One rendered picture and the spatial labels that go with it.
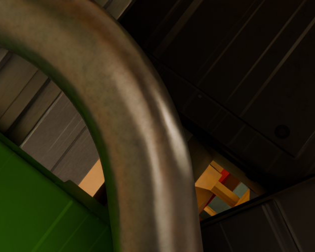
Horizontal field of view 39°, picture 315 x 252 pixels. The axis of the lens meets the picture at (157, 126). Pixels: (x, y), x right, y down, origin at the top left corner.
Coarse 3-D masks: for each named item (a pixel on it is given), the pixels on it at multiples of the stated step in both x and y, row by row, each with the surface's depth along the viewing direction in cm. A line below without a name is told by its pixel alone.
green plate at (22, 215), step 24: (0, 144) 17; (0, 168) 17; (24, 168) 17; (0, 192) 17; (24, 192) 17; (48, 192) 17; (72, 192) 17; (0, 216) 17; (24, 216) 17; (48, 216) 17; (72, 216) 17; (96, 216) 17; (0, 240) 17; (24, 240) 17; (48, 240) 17; (72, 240) 17; (96, 240) 17
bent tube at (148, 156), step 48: (0, 0) 14; (48, 0) 14; (48, 48) 14; (96, 48) 13; (96, 96) 14; (144, 96) 14; (96, 144) 14; (144, 144) 13; (144, 192) 13; (192, 192) 14; (144, 240) 13; (192, 240) 14
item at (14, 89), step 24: (96, 0) 19; (120, 0) 19; (0, 48) 19; (0, 72) 19; (24, 72) 19; (0, 96) 19; (24, 96) 18; (48, 96) 19; (0, 120) 18; (24, 120) 19
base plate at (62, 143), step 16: (64, 96) 61; (48, 112) 60; (64, 112) 64; (48, 128) 63; (64, 128) 67; (80, 128) 72; (32, 144) 62; (48, 144) 66; (64, 144) 71; (80, 144) 76; (48, 160) 70; (64, 160) 75; (80, 160) 80; (96, 160) 87; (64, 176) 79; (80, 176) 86
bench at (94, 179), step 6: (96, 162) 94; (96, 168) 97; (90, 174) 96; (96, 174) 99; (102, 174) 103; (84, 180) 95; (90, 180) 98; (96, 180) 102; (102, 180) 105; (84, 186) 98; (90, 186) 101; (96, 186) 104; (90, 192) 104
